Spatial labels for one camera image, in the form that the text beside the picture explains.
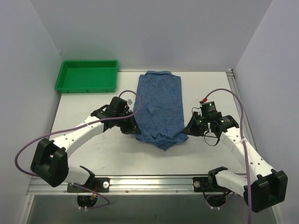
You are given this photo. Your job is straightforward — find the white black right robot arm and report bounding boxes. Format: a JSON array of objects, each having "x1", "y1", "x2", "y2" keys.
[{"x1": 183, "y1": 99, "x2": 288, "y2": 213}]

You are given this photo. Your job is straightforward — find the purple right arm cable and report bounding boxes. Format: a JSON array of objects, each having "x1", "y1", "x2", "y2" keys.
[{"x1": 200, "y1": 88, "x2": 253, "y2": 224}]

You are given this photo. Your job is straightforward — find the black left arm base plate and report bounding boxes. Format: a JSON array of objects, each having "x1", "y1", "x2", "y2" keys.
[{"x1": 67, "y1": 177, "x2": 110, "y2": 193}]

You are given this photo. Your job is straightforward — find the green plastic tray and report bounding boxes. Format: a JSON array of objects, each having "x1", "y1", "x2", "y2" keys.
[{"x1": 55, "y1": 60, "x2": 118, "y2": 93}]

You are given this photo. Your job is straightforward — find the blue checked long sleeve shirt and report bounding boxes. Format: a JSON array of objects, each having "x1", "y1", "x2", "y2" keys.
[{"x1": 134, "y1": 70, "x2": 188, "y2": 151}]

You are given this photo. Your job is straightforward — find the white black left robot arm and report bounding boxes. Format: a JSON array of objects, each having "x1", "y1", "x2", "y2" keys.
[{"x1": 30, "y1": 97, "x2": 141, "y2": 192}]

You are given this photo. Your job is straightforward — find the aluminium right side rail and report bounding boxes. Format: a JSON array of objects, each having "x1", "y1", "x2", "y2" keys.
[{"x1": 226, "y1": 68, "x2": 260, "y2": 154}]

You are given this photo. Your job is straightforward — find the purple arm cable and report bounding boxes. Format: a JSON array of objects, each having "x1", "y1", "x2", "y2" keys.
[
  {"x1": 200, "y1": 88, "x2": 253, "y2": 224},
  {"x1": 14, "y1": 90, "x2": 142, "y2": 177}
]

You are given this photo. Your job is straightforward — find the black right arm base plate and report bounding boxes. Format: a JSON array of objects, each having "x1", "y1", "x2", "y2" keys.
[{"x1": 192, "y1": 166, "x2": 229, "y2": 193}]

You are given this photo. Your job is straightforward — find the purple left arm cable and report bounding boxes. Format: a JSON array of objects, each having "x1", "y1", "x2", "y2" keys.
[{"x1": 14, "y1": 90, "x2": 142, "y2": 177}]

